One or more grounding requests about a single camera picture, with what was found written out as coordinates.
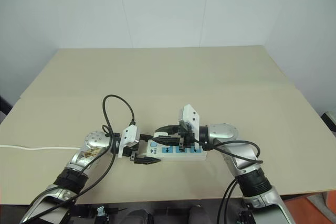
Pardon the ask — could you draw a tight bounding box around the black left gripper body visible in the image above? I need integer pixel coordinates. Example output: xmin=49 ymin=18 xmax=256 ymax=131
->
xmin=121 ymin=141 xmax=140 ymax=159

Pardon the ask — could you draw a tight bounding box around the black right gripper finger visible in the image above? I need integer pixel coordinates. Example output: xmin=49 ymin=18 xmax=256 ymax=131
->
xmin=155 ymin=125 xmax=182 ymax=134
xmin=152 ymin=134 xmax=182 ymax=146

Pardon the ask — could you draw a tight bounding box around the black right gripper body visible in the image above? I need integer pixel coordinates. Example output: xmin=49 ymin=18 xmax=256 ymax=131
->
xmin=177 ymin=120 xmax=197 ymax=149

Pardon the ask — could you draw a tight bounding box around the white power strip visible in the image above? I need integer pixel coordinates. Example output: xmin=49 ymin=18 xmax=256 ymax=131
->
xmin=141 ymin=137 xmax=207 ymax=163

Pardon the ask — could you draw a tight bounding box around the dark object at room edge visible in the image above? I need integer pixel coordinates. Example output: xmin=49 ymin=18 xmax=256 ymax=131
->
xmin=0 ymin=94 xmax=13 ymax=124

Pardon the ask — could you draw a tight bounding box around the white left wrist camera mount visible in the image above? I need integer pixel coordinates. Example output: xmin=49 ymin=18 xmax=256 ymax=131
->
xmin=117 ymin=125 xmax=140 ymax=158

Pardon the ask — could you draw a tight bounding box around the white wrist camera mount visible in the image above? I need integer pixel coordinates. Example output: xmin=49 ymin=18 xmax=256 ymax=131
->
xmin=117 ymin=125 xmax=140 ymax=158
xmin=177 ymin=104 xmax=201 ymax=148

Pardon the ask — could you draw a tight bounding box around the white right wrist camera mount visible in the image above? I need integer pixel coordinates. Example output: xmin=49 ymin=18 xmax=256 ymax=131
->
xmin=177 ymin=104 xmax=201 ymax=148

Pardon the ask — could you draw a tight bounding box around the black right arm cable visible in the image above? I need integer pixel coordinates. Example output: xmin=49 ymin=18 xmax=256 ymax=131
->
xmin=206 ymin=141 xmax=264 ymax=224

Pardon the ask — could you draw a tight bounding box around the small metal bracket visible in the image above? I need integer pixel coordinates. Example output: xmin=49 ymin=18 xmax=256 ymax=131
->
xmin=96 ymin=206 xmax=109 ymax=224

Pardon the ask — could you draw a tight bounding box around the white power strip cord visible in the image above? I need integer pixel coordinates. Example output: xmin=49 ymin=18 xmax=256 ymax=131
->
xmin=0 ymin=144 xmax=82 ymax=152

